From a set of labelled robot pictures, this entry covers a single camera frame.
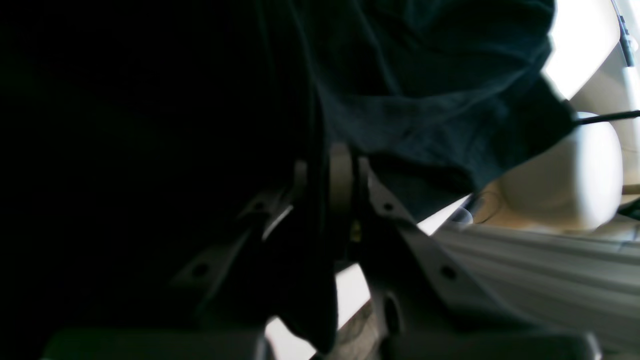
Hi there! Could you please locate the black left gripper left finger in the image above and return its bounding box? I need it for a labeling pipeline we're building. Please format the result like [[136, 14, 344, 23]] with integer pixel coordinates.
[[170, 160, 307, 298]]

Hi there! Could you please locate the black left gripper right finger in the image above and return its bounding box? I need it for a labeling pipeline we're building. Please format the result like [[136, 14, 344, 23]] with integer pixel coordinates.
[[327, 144, 535, 346]]

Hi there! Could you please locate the black T-shirt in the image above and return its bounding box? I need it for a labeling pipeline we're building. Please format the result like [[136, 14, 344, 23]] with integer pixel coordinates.
[[1, 0, 574, 360]]

